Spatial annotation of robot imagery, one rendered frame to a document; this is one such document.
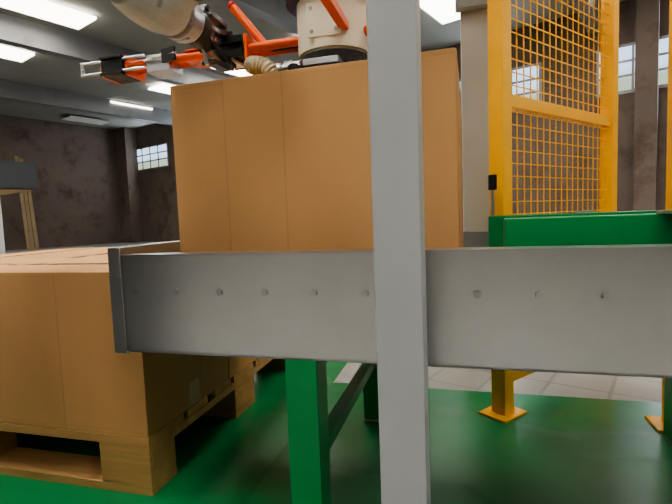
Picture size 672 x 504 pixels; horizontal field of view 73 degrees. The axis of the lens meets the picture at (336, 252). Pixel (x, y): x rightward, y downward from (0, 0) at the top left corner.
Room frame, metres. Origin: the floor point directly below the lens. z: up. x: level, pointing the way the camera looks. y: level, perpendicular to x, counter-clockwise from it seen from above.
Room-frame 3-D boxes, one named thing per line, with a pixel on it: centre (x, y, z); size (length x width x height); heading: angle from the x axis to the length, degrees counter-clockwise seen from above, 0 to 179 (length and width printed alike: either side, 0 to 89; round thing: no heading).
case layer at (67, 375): (1.69, 0.91, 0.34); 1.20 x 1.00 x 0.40; 75
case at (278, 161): (1.12, 0.00, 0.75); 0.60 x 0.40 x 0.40; 73
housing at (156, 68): (1.25, 0.44, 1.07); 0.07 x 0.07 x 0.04; 75
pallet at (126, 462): (1.69, 0.91, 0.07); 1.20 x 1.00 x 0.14; 75
